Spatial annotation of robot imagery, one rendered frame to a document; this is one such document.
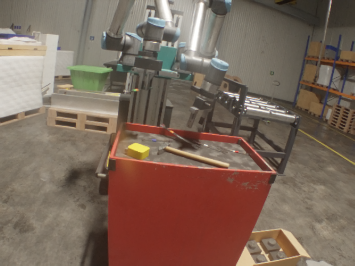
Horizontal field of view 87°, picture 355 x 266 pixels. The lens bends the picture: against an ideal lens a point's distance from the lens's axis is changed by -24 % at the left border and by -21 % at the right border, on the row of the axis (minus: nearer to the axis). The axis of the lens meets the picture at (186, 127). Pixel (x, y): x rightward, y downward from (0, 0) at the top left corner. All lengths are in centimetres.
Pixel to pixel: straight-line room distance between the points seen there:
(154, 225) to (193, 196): 23
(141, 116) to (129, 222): 140
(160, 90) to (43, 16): 1316
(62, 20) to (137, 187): 1371
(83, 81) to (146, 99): 266
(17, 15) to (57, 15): 265
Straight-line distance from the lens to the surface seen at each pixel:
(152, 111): 228
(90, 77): 466
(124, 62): 195
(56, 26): 1449
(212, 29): 178
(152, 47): 111
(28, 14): 1541
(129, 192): 98
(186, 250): 125
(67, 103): 399
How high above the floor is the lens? 135
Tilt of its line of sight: 17 degrees down
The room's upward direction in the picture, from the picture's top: 11 degrees clockwise
